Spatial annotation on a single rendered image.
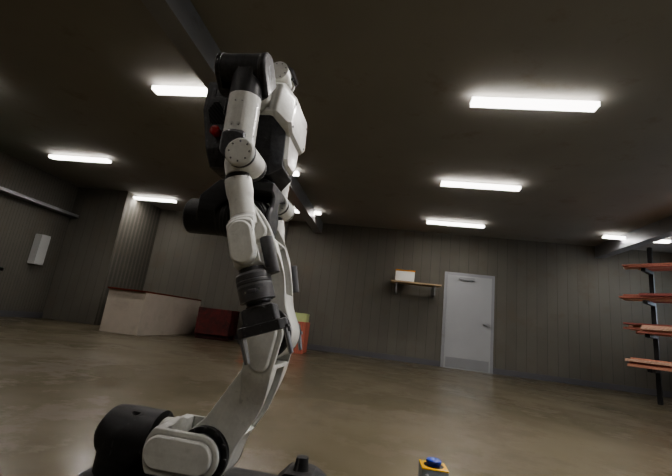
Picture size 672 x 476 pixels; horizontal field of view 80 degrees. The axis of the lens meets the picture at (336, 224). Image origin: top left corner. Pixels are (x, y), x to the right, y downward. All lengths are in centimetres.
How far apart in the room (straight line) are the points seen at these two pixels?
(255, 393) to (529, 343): 934
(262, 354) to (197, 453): 29
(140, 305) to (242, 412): 742
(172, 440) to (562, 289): 989
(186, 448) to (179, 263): 1012
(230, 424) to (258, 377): 15
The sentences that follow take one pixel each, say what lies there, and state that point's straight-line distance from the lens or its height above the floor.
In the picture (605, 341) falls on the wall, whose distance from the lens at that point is 1086.
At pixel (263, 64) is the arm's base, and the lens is 119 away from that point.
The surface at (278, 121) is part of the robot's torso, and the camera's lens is 127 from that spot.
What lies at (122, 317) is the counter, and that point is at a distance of 873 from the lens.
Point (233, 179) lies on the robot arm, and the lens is 107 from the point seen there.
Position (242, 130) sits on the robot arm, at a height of 112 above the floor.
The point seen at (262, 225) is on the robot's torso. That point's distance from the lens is 118.
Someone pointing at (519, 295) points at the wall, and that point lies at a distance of 1026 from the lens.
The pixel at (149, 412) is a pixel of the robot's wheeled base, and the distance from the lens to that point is 135.
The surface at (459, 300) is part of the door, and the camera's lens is 988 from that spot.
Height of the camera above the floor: 66
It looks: 14 degrees up
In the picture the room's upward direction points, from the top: 7 degrees clockwise
